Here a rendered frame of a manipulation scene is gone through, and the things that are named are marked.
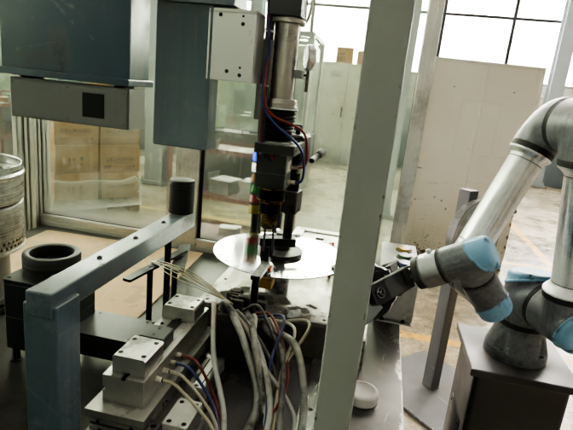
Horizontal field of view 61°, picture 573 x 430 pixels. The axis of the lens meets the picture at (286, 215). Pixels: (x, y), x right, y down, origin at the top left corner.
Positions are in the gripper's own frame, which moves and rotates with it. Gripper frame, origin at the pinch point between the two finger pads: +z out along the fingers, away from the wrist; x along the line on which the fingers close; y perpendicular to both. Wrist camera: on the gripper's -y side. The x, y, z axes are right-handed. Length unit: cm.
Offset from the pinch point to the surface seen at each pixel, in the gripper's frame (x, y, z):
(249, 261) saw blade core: 15.8, -10.2, 13.5
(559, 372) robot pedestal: -37, 28, -33
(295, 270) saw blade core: 10.1, -7.1, 4.5
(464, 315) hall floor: -72, 225, 43
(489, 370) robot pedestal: -29.3, 16.8, -20.7
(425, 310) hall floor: -60, 214, 63
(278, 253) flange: 14.9, -3.2, 10.0
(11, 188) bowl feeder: 52, -36, 51
